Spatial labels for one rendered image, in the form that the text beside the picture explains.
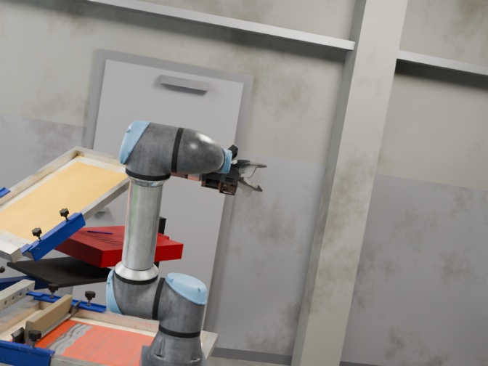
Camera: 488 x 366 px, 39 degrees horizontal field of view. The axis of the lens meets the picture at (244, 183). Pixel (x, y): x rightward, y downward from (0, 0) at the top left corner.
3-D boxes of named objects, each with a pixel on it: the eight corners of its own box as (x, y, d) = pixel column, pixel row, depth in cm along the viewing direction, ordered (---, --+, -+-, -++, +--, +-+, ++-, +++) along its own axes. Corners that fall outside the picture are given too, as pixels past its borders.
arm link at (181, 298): (200, 336, 183) (208, 286, 181) (149, 327, 183) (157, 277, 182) (204, 322, 195) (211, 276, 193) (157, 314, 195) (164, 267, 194)
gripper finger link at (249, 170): (264, 178, 214) (240, 183, 219) (268, 163, 218) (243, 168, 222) (259, 173, 212) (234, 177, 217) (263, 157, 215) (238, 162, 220)
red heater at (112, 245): (125, 242, 422) (128, 222, 420) (181, 261, 395) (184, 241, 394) (42, 247, 372) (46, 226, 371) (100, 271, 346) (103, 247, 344)
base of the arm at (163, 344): (204, 373, 184) (210, 338, 183) (147, 367, 181) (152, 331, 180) (200, 353, 198) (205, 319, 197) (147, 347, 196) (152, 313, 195)
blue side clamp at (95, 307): (104, 322, 290) (107, 305, 289) (100, 324, 285) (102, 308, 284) (35, 308, 293) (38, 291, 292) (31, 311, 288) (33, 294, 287)
